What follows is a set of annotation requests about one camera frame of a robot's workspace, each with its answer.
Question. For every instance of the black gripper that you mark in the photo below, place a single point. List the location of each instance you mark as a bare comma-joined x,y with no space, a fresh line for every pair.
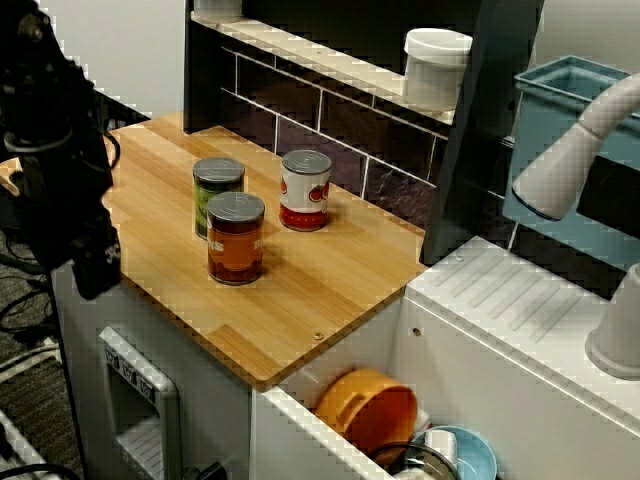
70,235

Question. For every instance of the orange beans toy can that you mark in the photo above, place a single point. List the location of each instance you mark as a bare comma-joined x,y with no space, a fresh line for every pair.
235,245

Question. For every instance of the green peas toy can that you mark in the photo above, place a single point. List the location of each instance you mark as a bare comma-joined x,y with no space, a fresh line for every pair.
210,180

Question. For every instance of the white red tomato can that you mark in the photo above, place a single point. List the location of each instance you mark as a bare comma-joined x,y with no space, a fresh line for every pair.
305,195

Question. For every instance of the white power strip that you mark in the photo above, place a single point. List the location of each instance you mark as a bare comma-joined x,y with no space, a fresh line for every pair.
30,350

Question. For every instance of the small white container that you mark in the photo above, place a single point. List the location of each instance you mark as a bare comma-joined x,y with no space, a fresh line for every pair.
215,7

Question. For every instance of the dark tiled hutch shelf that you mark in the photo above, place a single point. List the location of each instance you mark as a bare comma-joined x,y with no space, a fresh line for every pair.
350,125

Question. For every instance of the orange plastic bowl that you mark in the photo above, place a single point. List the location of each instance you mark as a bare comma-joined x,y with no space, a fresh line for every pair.
370,415

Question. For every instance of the glass pot lid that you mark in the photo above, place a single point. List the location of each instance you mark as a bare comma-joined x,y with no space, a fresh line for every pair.
420,462

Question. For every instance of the white cup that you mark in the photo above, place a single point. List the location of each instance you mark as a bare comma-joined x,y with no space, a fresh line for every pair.
442,442

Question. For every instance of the large white lidded container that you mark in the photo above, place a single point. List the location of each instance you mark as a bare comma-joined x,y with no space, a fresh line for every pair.
435,70

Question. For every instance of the white toy kitchen cabinet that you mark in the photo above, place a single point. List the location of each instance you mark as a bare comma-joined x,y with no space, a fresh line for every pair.
500,375

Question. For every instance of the light blue bowl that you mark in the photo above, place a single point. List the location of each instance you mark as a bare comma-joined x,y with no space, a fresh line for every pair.
475,450

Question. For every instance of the grey toy faucet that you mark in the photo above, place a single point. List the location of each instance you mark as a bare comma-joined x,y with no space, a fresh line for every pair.
555,170

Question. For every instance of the teal plastic bin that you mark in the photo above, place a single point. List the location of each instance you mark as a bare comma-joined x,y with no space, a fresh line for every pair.
615,245

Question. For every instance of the aluminium extrusion rail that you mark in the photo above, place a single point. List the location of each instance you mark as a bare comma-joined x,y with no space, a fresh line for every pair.
15,450

